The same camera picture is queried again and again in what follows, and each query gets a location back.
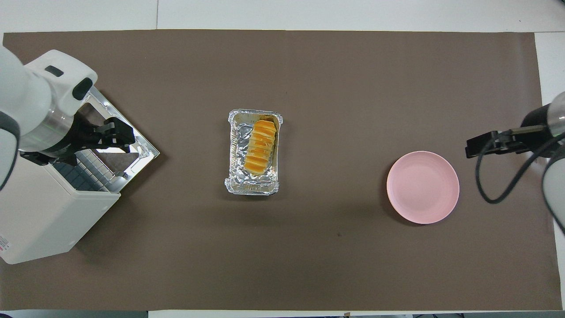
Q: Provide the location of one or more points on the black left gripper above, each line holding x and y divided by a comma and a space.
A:
79, 134

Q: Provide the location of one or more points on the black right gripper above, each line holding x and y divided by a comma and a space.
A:
536, 119

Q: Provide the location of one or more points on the aluminium foil tray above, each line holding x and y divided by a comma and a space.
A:
240, 181

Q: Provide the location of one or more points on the sliced golden bread loaf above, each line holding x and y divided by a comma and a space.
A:
260, 148

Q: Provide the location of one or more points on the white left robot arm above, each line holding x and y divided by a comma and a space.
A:
26, 97

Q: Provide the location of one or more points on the glass oven door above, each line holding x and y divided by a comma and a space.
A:
141, 152

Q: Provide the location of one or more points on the white toaster oven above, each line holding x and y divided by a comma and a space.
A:
44, 221

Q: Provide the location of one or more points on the pink round plate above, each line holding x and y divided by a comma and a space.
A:
423, 187

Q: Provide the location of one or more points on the brown table mat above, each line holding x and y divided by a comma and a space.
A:
309, 256

